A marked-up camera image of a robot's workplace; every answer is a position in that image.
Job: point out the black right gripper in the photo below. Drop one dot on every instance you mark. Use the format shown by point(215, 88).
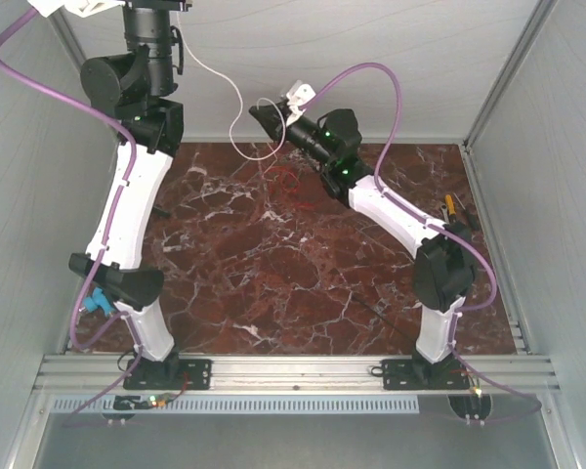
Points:
point(270, 116)

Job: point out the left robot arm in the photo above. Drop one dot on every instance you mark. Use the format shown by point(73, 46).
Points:
point(133, 90)

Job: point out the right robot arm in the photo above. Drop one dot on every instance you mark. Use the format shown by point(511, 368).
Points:
point(444, 270)

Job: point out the black yellow screwdriver left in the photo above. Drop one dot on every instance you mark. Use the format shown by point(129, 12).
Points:
point(160, 212)

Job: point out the black screwdriver right side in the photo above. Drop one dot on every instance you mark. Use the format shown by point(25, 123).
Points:
point(470, 216)

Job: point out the blue plastic fitting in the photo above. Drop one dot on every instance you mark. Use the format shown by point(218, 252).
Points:
point(96, 301)

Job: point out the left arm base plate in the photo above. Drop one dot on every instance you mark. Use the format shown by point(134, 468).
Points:
point(172, 375)

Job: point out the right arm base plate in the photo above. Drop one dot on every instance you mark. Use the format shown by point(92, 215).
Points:
point(419, 375)

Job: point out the aluminium front rail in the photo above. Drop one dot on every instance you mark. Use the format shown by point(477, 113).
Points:
point(324, 375)

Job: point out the grey slotted cable duct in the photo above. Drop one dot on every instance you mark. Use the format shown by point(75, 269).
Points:
point(255, 404)

